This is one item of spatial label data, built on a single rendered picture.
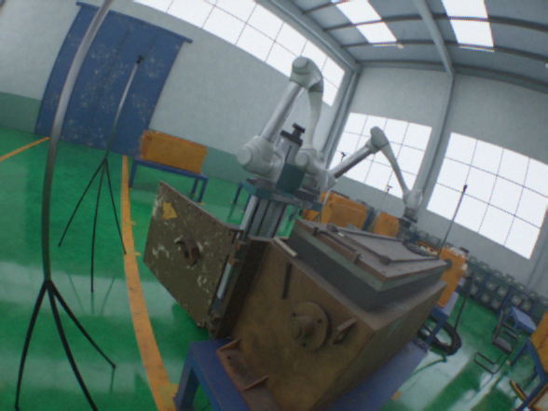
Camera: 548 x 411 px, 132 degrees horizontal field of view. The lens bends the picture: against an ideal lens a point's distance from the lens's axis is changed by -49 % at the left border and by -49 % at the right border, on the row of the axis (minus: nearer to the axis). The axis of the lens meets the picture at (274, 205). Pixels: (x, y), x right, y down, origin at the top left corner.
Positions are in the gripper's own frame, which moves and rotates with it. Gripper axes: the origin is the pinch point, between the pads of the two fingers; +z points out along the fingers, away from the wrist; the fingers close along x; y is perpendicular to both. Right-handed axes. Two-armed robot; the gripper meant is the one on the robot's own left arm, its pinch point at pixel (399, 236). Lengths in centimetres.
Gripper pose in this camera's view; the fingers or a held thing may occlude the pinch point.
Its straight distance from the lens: 190.4
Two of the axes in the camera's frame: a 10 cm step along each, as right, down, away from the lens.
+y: -9.2, -3.8, 1.0
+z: -3.6, 9.2, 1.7
